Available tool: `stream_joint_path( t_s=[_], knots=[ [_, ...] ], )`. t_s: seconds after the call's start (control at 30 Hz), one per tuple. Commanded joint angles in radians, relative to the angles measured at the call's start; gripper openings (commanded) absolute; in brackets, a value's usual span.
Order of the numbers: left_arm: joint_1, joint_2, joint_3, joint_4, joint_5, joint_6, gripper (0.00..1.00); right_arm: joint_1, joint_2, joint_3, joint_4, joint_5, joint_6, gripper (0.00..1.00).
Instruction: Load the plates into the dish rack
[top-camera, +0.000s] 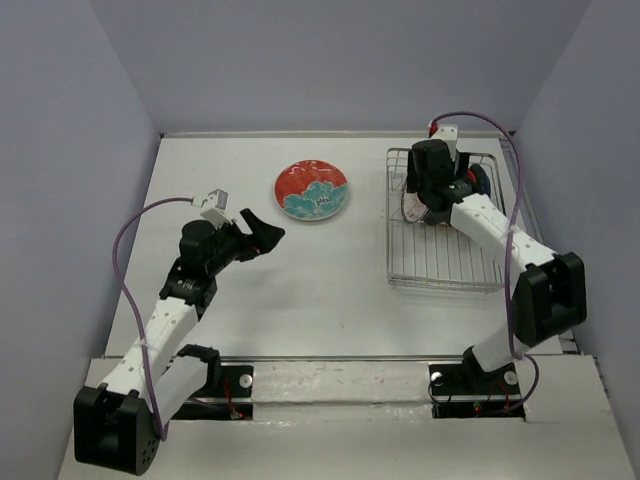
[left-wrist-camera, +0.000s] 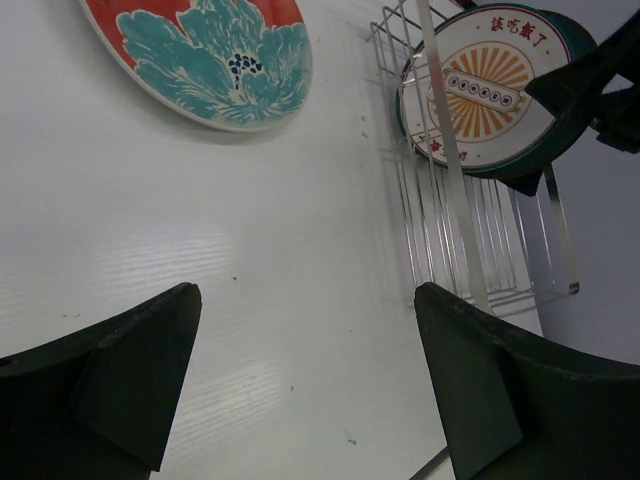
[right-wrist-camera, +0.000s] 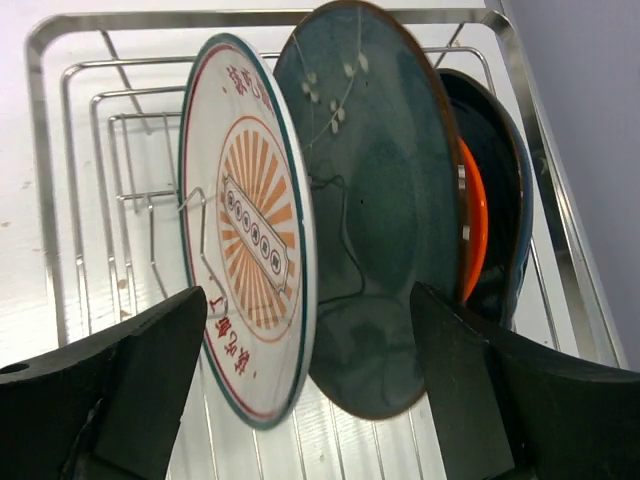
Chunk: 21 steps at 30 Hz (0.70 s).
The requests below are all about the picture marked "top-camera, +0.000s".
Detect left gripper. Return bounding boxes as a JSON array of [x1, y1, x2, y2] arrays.
[[206, 209, 284, 276]]

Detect white plate orange sunburst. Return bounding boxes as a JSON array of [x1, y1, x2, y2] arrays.
[[401, 191, 428, 224]]

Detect dark blue leaf-shaped plate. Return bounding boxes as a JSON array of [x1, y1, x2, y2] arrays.
[[469, 164, 491, 197]]

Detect red plate teal flower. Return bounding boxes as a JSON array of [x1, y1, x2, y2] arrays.
[[274, 159, 349, 222]]

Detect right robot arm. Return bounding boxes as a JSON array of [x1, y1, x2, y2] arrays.
[[403, 139, 587, 392]]

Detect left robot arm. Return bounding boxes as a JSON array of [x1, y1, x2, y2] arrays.
[[73, 207, 285, 476]]

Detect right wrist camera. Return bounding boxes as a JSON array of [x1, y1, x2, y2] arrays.
[[429, 122, 459, 155]]

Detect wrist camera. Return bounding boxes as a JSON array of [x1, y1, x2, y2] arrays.
[[429, 122, 459, 155], [194, 189, 232, 227]]

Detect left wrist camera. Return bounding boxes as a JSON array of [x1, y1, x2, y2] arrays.
[[194, 189, 232, 227]]

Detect metal wire dish rack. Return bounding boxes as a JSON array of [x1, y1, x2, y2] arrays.
[[385, 148, 504, 294]]

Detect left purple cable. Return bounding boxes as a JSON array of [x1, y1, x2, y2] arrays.
[[110, 197, 201, 442]]

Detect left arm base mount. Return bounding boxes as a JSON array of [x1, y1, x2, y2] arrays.
[[173, 363, 254, 421]]

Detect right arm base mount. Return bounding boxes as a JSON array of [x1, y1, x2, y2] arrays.
[[427, 363, 525, 419]]

